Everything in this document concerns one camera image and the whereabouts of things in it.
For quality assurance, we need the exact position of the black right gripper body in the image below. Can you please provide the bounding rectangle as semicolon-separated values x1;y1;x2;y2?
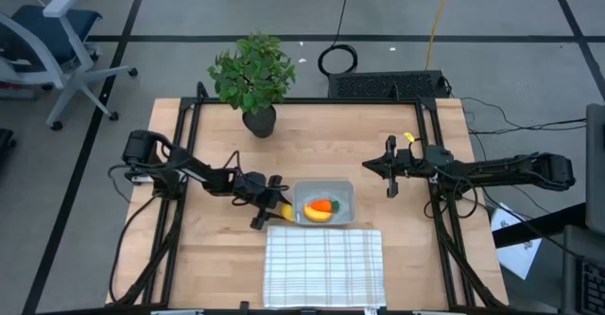
385;134;426;199

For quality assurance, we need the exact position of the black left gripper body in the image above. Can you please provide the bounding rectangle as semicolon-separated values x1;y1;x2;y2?
233;171;285;231

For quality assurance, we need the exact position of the yellow toy banana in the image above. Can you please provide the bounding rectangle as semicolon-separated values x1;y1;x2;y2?
302;203;334;223

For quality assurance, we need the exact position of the orange toy carrot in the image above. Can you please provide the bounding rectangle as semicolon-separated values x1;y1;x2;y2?
309;199;340;214

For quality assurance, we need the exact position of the clear plastic tupperware container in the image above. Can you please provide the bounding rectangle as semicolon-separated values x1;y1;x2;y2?
292;179;356;227

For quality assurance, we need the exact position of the white checkered dish towel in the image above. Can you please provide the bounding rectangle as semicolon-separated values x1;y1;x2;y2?
262;224;388;310

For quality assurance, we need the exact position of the black perforated metal case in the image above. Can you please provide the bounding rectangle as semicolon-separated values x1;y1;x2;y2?
327;70;450;100

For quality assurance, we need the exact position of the green potted plant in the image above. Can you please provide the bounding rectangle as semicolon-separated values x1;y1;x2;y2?
206;30;298;139

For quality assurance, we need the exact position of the silver aluminium bar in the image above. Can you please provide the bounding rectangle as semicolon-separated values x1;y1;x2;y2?
149;308;205;315

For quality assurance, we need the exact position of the white paper sheet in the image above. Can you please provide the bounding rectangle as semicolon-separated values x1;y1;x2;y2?
490;201;544;281

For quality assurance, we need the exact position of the black metal bar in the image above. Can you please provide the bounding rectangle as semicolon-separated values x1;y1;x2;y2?
491;202;588;250

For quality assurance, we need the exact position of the grey monitor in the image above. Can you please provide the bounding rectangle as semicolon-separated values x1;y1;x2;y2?
585;103;605;236

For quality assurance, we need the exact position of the grey cart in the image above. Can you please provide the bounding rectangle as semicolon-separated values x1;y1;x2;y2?
561;224;605;315

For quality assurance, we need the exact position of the black keyboard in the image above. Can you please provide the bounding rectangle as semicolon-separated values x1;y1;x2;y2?
579;257;605;315

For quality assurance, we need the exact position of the white blue office chair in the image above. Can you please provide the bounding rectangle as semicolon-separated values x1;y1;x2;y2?
0;0;139;131

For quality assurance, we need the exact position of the black metal table frame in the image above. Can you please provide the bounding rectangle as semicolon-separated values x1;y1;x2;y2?
106;81;510;312

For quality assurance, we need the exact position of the coiled black cable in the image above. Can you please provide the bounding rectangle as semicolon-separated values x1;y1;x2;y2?
317;0;359;78

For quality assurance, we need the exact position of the yellow cable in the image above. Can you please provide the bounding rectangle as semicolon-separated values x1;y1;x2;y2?
424;0;458;72

